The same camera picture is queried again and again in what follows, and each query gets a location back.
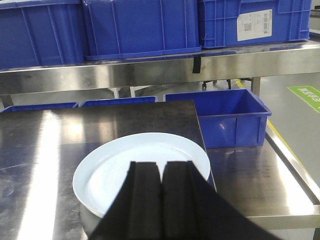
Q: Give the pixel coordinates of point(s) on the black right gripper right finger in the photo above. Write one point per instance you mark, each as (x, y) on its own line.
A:
(193, 210)

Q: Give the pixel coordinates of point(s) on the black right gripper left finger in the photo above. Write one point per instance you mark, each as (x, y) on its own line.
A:
(136, 212)

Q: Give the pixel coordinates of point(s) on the white plate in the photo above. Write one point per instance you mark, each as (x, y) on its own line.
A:
(100, 175)

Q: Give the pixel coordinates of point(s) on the stainless steel lower side shelf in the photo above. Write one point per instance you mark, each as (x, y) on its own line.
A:
(267, 184)

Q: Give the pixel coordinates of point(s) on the stainless steel shelf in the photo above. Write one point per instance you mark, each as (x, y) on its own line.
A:
(218, 64)
(267, 184)

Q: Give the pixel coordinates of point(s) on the stainless steel upper shelf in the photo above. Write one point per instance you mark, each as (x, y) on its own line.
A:
(218, 64)

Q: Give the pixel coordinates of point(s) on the blue bin lower right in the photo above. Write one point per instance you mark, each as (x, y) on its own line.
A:
(228, 118)

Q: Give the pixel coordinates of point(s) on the blue bin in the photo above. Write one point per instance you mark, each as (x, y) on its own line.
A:
(36, 107)
(119, 101)
(228, 118)

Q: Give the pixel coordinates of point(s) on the blue bin lower middle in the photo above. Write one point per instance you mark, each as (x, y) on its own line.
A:
(119, 101)

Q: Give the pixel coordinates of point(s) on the blue bin lower left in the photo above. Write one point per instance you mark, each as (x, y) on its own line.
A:
(36, 107)

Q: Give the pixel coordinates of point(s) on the black tape strip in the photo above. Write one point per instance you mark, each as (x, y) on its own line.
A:
(196, 69)

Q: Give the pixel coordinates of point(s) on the blue crate upper middle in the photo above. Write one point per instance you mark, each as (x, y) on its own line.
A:
(123, 29)

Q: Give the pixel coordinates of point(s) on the blue crate with label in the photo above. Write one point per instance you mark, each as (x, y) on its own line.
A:
(232, 23)

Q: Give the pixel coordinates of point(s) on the blue crate upper left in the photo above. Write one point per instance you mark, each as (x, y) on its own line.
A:
(41, 33)

